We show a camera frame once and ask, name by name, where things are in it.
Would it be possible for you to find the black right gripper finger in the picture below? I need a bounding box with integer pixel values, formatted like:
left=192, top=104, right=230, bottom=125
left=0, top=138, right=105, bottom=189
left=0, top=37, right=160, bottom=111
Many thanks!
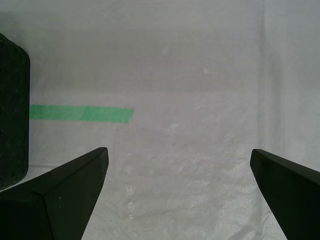
left=250, top=148, right=320, bottom=240
left=0, top=146, right=110, bottom=240

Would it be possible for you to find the white table cloth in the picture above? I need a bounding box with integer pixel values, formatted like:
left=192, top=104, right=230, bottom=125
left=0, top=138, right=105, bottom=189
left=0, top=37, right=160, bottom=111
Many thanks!
left=0, top=0, right=320, bottom=240

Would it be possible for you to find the black perforated plastic basket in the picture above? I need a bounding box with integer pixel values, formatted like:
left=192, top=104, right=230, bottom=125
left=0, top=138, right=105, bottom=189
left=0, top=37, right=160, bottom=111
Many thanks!
left=0, top=32, right=31, bottom=193

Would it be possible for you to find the long green tape strip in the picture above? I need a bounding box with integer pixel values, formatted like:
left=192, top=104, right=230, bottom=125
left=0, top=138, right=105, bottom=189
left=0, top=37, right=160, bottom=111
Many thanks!
left=29, top=104, right=135, bottom=124

